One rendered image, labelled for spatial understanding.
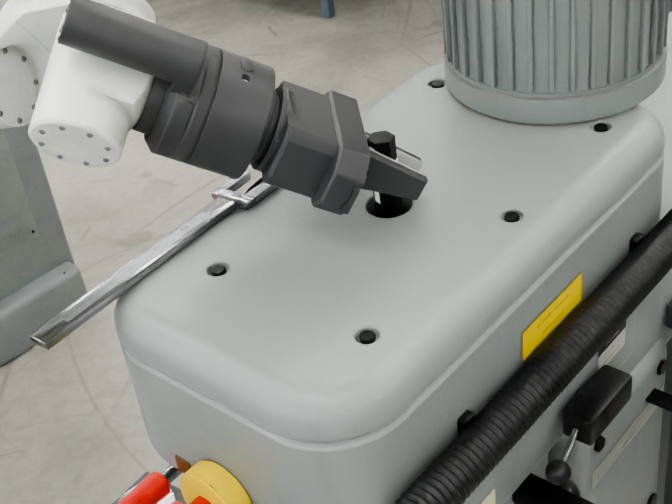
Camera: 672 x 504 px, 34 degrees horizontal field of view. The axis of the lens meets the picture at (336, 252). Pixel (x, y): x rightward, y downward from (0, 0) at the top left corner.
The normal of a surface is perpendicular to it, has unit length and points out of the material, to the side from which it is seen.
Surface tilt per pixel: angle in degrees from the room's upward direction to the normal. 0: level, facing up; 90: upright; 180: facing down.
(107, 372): 0
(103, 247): 0
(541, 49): 90
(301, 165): 90
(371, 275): 0
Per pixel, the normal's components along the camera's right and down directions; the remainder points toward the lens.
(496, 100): -0.60, 0.52
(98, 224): -0.12, -0.80
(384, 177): 0.10, 0.58
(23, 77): 0.89, -0.05
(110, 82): 0.39, -0.31
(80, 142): -0.15, 0.91
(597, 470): 0.76, 0.30
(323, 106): 0.40, -0.77
